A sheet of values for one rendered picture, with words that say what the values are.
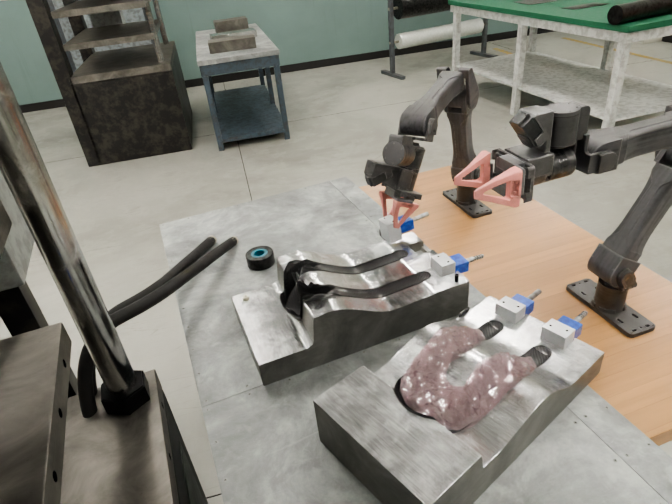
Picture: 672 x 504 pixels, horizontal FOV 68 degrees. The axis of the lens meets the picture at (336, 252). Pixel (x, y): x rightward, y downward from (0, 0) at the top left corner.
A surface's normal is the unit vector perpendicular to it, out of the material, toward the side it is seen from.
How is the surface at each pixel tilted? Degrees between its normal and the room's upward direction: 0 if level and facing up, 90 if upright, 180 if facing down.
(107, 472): 0
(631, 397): 0
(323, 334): 90
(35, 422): 0
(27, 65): 90
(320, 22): 90
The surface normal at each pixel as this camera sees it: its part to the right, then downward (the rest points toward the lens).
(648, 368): -0.10, -0.84
